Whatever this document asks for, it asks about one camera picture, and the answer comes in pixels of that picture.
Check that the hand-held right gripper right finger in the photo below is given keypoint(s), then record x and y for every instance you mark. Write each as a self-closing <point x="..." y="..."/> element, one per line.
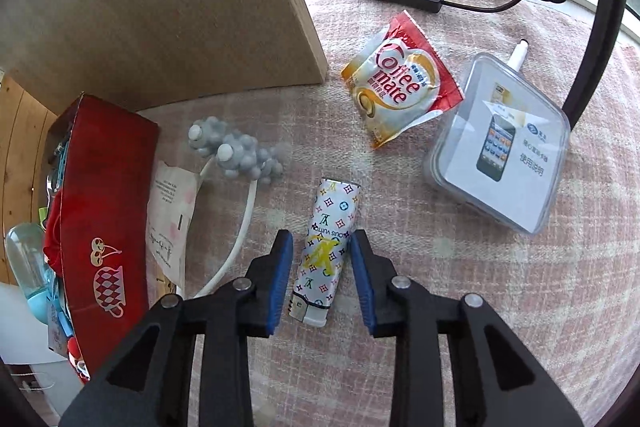
<point x="361" y="279"/>

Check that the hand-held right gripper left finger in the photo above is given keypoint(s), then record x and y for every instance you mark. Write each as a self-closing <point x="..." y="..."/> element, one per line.
<point x="281" y="277"/>

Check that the patterned white lighter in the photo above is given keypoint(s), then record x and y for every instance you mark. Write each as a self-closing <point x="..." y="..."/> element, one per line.
<point x="325" y="252"/>

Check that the red cardboard box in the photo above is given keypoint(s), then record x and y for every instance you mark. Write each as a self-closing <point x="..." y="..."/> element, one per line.
<point x="100" y="227"/>

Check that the pink checked tablecloth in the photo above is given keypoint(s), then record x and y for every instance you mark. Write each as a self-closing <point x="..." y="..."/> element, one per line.
<point x="450" y="257"/>

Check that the grey beaded headband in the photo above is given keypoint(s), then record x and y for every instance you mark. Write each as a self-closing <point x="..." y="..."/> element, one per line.
<point x="235" y="187"/>

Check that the torn paper wrapper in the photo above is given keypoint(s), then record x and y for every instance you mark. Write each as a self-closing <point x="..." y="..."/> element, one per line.
<point x="167" y="227"/>

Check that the clear plastic box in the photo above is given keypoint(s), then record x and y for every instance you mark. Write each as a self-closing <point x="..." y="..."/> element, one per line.
<point x="500" y="142"/>

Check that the creamer sachet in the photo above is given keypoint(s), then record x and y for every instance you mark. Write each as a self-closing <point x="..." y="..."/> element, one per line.
<point x="400" y="82"/>

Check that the clear plastic bottle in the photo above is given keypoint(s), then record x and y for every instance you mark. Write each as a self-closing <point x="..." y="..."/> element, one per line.
<point x="25" y="257"/>

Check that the white pen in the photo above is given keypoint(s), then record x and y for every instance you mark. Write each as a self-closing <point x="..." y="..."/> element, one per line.
<point x="517" y="54"/>

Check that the wooden board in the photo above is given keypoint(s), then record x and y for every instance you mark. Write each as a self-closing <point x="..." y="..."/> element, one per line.
<point x="165" y="2"/>

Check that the black curved stand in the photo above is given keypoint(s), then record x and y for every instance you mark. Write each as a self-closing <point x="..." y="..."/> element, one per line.
<point x="595" y="17"/>

